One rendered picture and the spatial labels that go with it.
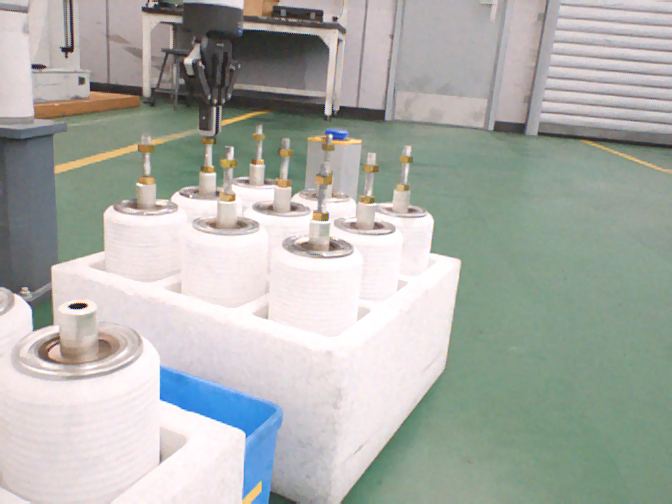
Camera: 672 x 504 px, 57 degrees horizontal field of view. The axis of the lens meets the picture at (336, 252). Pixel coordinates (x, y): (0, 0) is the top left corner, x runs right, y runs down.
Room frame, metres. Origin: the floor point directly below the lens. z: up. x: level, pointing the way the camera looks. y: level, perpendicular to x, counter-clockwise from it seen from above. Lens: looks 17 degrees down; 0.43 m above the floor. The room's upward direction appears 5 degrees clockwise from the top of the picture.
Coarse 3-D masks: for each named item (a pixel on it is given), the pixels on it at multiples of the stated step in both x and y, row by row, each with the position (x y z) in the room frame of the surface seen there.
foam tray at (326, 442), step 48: (96, 288) 0.65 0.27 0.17; (144, 288) 0.64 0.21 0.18; (432, 288) 0.75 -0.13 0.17; (144, 336) 0.62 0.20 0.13; (192, 336) 0.60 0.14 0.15; (240, 336) 0.57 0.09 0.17; (288, 336) 0.55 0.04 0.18; (384, 336) 0.61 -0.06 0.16; (432, 336) 0.78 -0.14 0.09; (240, 384) 0.57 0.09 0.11; (288, 384) 0.54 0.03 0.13; (336, 384) 0.52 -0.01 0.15; (384, 384) 0.62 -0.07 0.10; (288, 432) 0.54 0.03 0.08; (336, 432) 0.52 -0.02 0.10; (384, 432) 0.64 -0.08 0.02; (288, 480) 0.54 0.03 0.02; (336, 480) 0.53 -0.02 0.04
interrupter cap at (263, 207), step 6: (258, 204) 0.79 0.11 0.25; (264, 204) 0.79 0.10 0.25; (270, 204) 0.79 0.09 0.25; (294, 204) 0.81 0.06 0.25; (300, 204) 0.80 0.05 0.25; (258, 210) 0.75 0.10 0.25; (264, 210) 0.76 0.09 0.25; (270, 210) 0.76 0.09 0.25; (294, 210) 0.78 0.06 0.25; (300, 210) 0.77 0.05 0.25; (306, 210) 0.78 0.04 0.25; (282, 216) 0.74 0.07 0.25; (288, 216) 0.74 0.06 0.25; (294, 216) 0.75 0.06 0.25; (300, 216) 0.75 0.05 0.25
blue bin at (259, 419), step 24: (168, 384) 0.57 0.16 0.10; (192, 384) 0.56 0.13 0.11; (216, 384) 0.55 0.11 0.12; (192, 408) 0.56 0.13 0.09; (216, 408) 0.55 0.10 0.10; (240, 408) 0.54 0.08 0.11; (264, 408) 0.53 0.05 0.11; (264, 432) 0.48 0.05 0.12; (264, 456) 0.49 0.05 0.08; (264, 480) 0.50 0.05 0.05
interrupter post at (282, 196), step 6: (276, 186) 0.78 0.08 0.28; (276, 192) 0.77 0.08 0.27; (282, 192) 0.77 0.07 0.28; (288, 192) 0.77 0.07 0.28; (276, 198) 0.77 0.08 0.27; (282, 198) 0.77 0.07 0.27; (288, 198) 0.77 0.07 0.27; (276, 204) 0.77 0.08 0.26; (282, 204) 0.77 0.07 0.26; (288, 204) 0.77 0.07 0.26; (276, 210) 0.77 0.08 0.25; (282, 210) 0.77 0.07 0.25; (288, 210) 0.77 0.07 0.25
